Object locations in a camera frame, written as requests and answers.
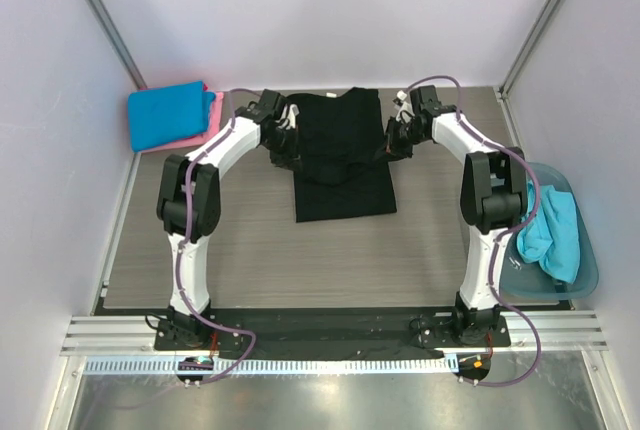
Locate folded blue t shirt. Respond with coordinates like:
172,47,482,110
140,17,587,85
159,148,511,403
127,81,216,152

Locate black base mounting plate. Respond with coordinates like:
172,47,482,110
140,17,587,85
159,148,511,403
145,307,511,361

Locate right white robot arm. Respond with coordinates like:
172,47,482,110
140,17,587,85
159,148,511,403
382,86,528,346

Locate black t shirt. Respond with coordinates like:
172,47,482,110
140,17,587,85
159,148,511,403
289,87,397,223

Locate aluminium frame rail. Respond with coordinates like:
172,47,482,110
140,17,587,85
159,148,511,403
60,311,608,356

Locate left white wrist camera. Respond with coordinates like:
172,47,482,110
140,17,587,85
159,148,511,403
277,103,299,130

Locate right aluminium corner post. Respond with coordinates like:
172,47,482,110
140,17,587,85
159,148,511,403
499,0,564,99

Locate aluminium corner post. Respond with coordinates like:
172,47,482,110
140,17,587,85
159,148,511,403
499,0,564,99
85,0,147,90

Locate left aluminium corner post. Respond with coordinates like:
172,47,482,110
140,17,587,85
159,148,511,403
85,0,147,90

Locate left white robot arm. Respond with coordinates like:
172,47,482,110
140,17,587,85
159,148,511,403
154,90,301,350

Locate crumpled light blue t shirt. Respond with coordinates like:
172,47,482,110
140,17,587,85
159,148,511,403
516,181,581,284

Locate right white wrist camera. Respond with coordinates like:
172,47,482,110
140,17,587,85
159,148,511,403
393,90,415,123

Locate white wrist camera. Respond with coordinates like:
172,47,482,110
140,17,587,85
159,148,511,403
277,103,299,130
393,90,415,123

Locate white slotted cable duct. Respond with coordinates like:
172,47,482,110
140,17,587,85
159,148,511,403
84,354,459,376

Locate folded pink t shirt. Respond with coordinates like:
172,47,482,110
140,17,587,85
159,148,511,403
144,92,225,153

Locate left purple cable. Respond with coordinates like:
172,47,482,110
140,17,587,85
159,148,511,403
172,87,258,384

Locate translucent blue plastic bin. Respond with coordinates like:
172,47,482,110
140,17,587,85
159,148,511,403
499,163,599,301

